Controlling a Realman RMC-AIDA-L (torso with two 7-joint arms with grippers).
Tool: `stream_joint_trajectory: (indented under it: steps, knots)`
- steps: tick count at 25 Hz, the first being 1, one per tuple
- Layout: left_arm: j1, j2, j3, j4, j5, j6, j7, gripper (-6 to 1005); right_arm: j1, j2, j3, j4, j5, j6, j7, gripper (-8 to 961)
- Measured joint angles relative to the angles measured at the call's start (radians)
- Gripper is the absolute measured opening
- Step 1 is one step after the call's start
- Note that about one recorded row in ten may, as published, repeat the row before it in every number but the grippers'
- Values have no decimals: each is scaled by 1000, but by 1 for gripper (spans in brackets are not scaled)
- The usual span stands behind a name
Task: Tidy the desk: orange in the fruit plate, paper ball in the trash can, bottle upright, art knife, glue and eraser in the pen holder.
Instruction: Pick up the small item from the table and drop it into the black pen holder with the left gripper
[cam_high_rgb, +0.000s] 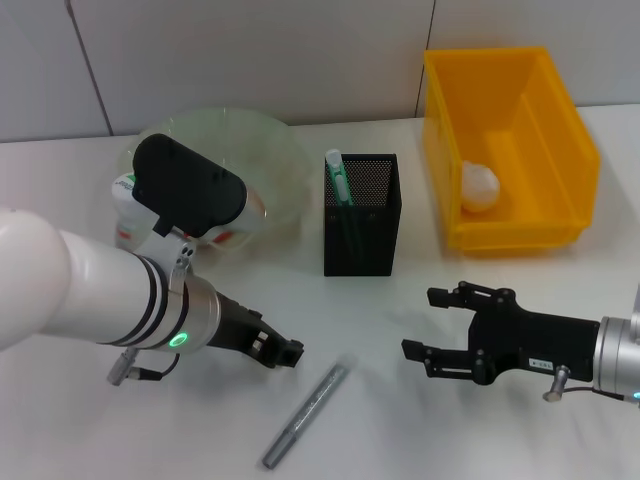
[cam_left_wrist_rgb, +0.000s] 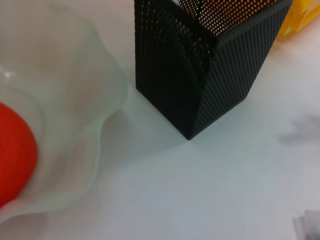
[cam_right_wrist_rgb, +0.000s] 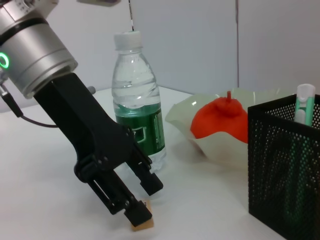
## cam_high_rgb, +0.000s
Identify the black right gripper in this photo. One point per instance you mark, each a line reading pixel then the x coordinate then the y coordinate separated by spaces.
pixel 540 345

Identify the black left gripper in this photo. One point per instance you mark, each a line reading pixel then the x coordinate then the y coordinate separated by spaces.
pixel 235 325

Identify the white paper ball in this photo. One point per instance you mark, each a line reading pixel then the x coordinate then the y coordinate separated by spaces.
pixel 480 187

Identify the mint green utility knife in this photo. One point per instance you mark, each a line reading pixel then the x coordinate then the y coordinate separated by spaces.
pixel 340 185

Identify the clear green-label water bottle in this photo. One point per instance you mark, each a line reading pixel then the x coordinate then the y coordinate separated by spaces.
pixel 127 210

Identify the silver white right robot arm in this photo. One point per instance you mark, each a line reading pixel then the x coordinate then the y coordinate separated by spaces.
pixel 620 360

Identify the grey marker pen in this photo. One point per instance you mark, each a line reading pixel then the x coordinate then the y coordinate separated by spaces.
pixel 310 412

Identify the black mesh pen holder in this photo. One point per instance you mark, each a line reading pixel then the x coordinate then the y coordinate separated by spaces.
pixel 380 240

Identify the wavy clear glass fruit plate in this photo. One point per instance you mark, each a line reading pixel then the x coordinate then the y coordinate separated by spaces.
pixel 280 160

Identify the yellow plastic storage bin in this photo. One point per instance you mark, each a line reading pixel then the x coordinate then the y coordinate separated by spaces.
pixel 525 100

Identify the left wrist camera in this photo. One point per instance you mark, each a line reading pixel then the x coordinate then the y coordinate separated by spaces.
pixel 190 190

